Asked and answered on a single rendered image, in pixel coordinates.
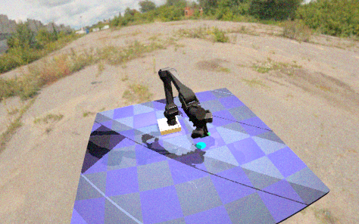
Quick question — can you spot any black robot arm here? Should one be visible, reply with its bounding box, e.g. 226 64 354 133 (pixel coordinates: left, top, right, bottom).
158 67 213 126

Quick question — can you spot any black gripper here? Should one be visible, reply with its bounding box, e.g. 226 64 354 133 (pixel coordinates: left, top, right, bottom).
189 117 208 139

